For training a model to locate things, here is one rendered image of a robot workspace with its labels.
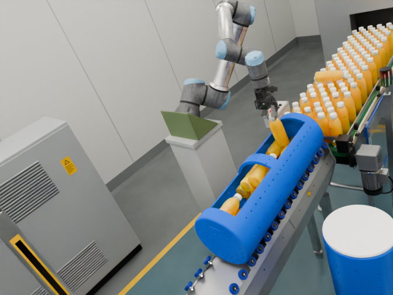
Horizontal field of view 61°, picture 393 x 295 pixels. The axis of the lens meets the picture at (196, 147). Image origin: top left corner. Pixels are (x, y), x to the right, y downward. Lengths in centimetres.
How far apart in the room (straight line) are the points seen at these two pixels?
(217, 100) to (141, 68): 224
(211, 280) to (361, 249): 65
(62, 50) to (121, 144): 131
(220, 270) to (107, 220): 162
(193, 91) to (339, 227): 136
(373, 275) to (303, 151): 66
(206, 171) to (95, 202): 103
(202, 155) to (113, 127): 214
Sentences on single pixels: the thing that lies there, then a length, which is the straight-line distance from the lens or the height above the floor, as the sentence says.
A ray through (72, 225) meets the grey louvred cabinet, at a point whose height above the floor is 71.
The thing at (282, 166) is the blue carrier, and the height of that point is 118.
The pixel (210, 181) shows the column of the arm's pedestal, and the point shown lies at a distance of 252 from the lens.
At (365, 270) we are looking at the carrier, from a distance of 152.
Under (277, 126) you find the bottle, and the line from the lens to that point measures 189.
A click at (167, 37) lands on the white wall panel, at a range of 480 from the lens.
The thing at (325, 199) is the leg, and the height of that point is 60.
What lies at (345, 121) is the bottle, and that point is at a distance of 230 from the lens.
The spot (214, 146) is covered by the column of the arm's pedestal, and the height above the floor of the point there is 96.
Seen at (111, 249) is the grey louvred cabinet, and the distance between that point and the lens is 322.
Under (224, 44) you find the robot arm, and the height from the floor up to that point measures 174.
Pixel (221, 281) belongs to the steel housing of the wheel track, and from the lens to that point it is 163.
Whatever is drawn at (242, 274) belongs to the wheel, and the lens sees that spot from 157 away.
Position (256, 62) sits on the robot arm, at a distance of 170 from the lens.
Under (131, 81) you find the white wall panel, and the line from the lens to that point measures 445.
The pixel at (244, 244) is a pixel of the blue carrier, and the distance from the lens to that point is 145.
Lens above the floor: 218
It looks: 28 degrees down
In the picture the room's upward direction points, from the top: 23 degrees counter-clockwise
